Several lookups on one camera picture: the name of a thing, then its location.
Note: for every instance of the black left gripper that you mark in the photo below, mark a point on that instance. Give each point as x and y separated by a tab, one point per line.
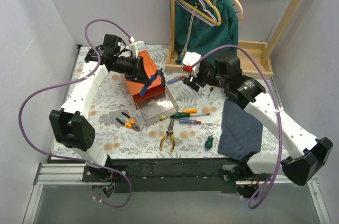
138	68

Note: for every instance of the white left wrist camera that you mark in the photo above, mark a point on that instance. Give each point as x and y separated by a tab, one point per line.
136	48

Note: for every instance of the clear plastic drawer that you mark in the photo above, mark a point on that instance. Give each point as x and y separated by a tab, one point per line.
154	109

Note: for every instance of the floral patterned table mat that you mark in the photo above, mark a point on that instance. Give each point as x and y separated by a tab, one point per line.
118	141

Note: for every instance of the orange black handled pliers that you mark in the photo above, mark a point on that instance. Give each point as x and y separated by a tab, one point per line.
131	124

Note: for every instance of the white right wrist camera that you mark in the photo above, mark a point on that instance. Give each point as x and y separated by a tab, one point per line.
190	58

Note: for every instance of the yellow black needle-nose pliers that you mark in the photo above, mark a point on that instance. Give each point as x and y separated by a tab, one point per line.
168	134

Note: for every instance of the blue grey folded cloth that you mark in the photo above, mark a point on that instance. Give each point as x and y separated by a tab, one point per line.
241	133

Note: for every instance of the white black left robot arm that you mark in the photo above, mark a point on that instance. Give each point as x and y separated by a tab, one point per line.
70	123

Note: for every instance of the green handled screwdriver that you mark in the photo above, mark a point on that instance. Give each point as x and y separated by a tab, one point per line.
182	115

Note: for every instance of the aluminium frame rail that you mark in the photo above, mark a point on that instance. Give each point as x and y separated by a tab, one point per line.
73	174

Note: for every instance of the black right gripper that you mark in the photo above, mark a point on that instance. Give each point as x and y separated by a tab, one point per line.
197	80

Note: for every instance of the orange handled screwdriver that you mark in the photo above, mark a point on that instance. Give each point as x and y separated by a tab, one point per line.
190	111

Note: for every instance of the orange drawer box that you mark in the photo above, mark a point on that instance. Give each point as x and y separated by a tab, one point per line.
134	87

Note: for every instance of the blue handled pliers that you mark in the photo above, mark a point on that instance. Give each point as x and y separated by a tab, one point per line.
159	73

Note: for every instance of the wooden clothes rack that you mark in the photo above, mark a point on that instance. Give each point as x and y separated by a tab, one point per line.
259	51

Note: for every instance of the stubby green screwdriver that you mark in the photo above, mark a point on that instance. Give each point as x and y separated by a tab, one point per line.
209	141

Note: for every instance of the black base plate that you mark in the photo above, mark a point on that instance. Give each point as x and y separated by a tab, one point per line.
173	175

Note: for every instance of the blue red handled screwdriver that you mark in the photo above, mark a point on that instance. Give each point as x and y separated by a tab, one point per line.
189	121

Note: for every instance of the green shorts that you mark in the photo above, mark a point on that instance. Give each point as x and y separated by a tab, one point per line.
197	36

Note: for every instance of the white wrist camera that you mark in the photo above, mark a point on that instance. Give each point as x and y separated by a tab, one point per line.
136	48
190	58

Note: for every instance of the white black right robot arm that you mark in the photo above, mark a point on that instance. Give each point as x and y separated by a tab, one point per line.
306	153

